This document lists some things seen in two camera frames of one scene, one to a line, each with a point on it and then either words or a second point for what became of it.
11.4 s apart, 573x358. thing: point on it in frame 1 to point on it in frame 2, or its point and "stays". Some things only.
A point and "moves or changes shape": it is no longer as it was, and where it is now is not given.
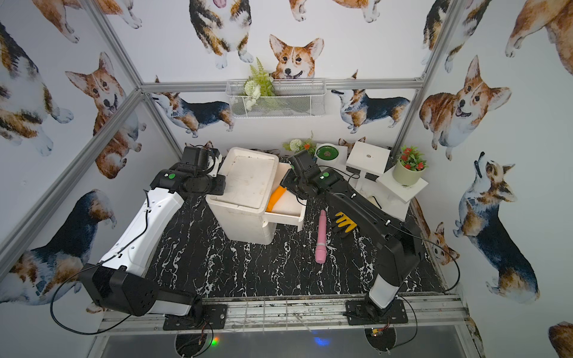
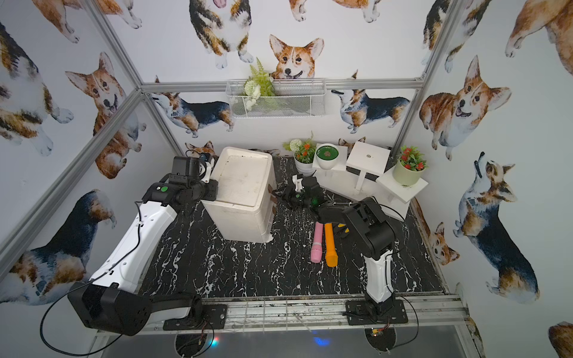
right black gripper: x=286 y=181 to x=287 y=195
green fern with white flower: x=260 y=84 stays
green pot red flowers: x=408 y=168 stays
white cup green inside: x=327 y=152 stays
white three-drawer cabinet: x=240 y=212 moves or changes shape
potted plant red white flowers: x=296 y=145 stays
